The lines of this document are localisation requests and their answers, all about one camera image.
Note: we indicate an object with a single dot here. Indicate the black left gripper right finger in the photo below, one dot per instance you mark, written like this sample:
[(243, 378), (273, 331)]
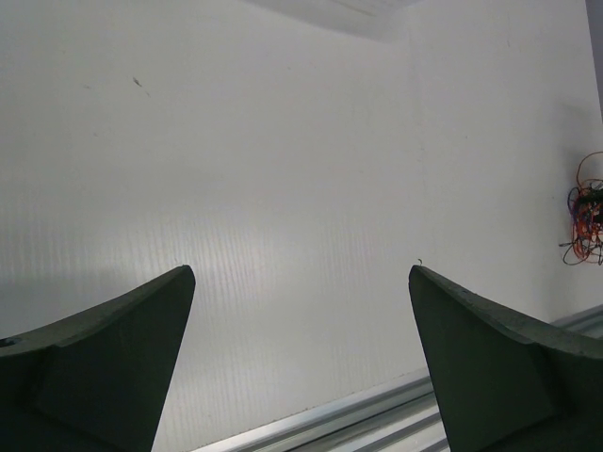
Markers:
[(503, 380)]

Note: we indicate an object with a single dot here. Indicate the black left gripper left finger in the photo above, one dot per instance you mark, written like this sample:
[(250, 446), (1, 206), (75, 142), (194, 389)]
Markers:
[(96, 380)]

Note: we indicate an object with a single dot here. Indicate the white perforated plastic basket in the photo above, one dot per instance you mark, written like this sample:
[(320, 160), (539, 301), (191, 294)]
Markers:
[(315, 9)]

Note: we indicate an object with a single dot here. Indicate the aluminium rail frame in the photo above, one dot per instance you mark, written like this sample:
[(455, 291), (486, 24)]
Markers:
[(403, 409)]

